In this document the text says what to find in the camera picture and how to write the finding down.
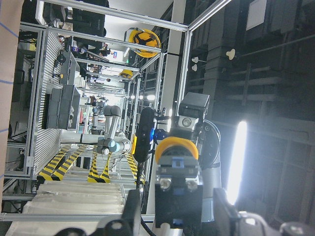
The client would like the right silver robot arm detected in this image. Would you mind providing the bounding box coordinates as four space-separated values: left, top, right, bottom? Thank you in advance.
170 92 221 222

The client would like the yellow push button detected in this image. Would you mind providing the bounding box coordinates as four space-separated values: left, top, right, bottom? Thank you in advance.
155 137 203 230

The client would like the yellow hard hat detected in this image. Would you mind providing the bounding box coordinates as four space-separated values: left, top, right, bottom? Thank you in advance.
124 28 161 58

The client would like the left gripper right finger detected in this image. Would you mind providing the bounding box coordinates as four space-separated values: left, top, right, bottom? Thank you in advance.
213 188 240 236

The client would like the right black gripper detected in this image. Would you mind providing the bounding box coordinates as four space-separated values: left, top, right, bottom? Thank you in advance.
169 92 210 148

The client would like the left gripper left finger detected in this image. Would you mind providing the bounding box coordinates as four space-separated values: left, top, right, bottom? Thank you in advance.
122 189 141 230

